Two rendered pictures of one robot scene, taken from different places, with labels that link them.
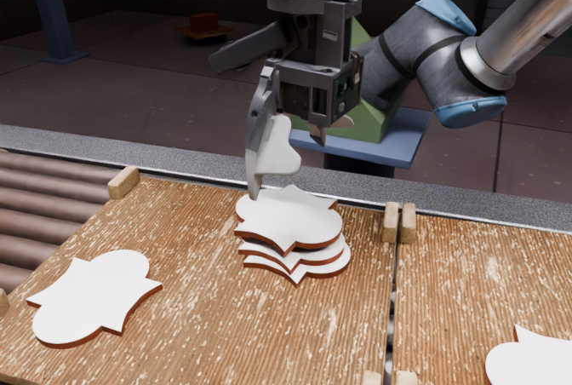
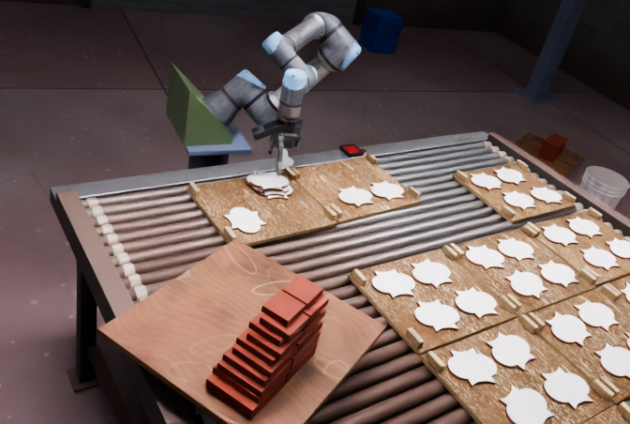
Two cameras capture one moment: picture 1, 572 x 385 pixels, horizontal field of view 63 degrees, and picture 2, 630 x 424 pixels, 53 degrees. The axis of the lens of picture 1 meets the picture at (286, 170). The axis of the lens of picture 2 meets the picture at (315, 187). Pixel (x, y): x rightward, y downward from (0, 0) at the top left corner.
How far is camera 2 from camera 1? 186 cm
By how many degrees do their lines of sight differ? 47
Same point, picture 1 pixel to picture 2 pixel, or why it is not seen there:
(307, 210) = (273, 177)
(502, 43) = not seen: hidden behind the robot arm
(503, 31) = not seen: hidden behind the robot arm
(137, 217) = (216, 199)
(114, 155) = (150, 183)
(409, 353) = (324, 203)
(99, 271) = (237, 215)
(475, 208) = (298, 162)
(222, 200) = (232, 185)
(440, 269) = (311, 183)
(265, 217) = (265, 183)
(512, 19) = not seen: hidden behind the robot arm
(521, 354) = (344, 194)
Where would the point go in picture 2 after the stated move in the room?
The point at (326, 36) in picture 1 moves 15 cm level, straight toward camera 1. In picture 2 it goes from (297, 126) to (327, 146)
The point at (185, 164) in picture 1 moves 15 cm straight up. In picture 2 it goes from (187, 177) to (191, 141)
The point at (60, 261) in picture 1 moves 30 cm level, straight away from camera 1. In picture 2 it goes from (217, 219) to (129, 195)
